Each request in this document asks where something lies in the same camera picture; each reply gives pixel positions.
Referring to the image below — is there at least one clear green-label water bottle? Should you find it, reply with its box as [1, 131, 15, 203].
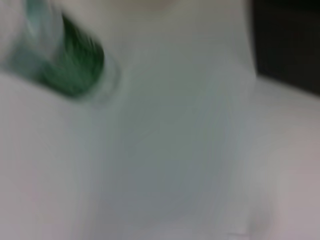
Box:
[0, 0, 121, 109]

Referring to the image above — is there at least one black mesh pen holder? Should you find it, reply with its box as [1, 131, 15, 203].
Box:
[251, 0, 320, 98]

